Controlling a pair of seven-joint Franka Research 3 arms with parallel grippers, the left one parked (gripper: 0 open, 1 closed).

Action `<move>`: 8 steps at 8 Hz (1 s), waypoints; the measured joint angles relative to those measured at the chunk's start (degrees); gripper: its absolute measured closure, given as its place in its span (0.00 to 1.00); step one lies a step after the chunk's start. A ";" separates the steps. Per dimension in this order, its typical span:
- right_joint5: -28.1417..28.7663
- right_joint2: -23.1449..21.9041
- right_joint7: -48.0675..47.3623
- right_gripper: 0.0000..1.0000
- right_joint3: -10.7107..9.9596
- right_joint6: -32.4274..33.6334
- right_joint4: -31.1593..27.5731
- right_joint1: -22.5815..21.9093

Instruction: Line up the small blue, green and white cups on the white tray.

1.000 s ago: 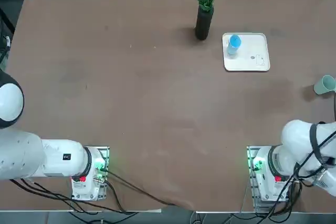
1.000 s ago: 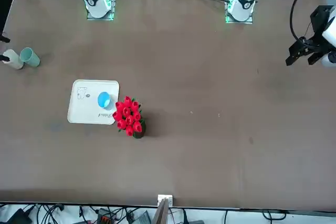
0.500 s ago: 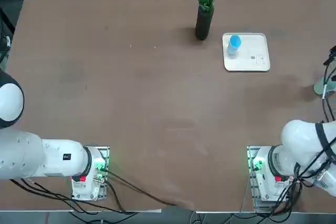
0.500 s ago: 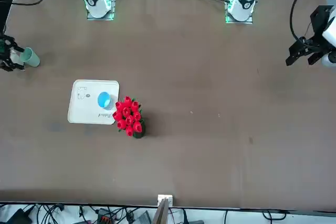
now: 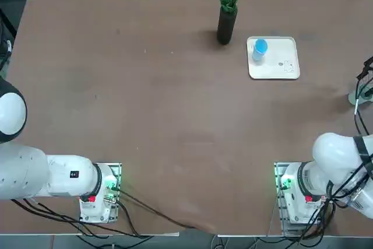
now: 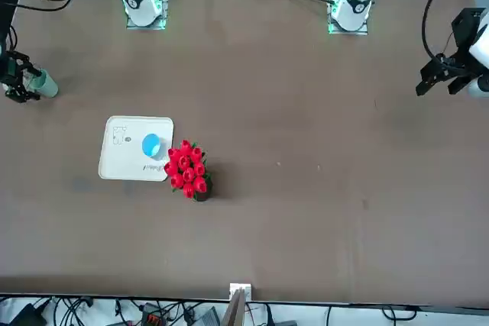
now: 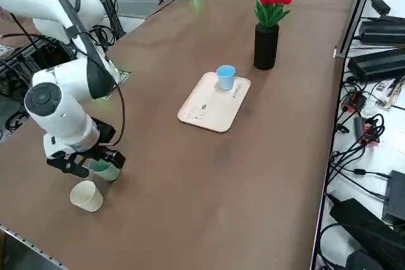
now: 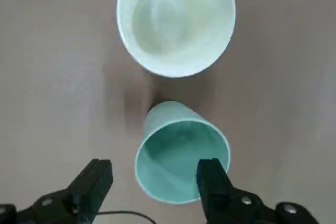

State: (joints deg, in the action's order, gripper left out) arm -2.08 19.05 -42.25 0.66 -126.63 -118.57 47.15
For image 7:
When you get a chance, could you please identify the black cable with inline adapter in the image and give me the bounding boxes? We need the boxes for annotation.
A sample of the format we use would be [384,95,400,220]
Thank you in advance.
[327,151,392,203]

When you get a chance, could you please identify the printed paper leaflets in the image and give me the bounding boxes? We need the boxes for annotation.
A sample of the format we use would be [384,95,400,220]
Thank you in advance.
[375,77,405,112]

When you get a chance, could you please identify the white tray with bear drawing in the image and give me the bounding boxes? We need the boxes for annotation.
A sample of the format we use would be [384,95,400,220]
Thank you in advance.
[177,71,252,134]

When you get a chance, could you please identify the black metal rack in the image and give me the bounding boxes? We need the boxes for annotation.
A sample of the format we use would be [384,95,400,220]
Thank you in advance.
[0,34,80,109]

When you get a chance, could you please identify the large black power supply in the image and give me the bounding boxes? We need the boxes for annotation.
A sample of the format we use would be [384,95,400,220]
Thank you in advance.
[347,47,405,83]
[359,20,405,46]

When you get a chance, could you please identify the black box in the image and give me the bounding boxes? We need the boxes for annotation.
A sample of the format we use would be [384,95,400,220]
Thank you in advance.
[381,169,405,224]

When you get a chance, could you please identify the black cylindrical vase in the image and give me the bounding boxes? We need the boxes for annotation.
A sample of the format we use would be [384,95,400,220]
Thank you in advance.
[253,23,280,71]

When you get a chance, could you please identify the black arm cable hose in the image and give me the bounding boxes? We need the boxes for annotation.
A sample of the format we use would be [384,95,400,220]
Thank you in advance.
[50,0,126,147]

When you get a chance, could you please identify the small black power adapter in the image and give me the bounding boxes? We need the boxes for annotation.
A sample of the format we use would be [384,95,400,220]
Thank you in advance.
[370,0,392,15]

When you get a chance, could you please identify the grey metal table rail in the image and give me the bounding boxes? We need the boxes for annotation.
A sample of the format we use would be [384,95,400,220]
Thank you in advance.
[0,219,69,270]

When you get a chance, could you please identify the red black power strip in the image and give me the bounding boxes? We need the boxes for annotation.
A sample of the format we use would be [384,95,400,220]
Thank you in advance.
[353,116,382,147]
[340,90,368,113]

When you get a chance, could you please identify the aluminium frame post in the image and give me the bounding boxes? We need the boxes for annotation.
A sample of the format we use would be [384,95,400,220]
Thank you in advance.
[333,0,381,59]

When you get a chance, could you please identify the small white cup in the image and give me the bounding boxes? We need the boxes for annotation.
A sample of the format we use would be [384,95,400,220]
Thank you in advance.
[70,180,104,213]

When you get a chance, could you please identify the small blue cup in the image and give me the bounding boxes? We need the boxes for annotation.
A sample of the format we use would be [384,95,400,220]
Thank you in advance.
[216,64,236,91]

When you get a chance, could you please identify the small green cup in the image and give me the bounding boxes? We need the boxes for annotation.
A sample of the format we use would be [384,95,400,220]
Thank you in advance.
[89,159,122,183]

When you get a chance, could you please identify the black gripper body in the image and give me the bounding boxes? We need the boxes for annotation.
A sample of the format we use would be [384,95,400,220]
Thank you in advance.
[82,118,116,161]

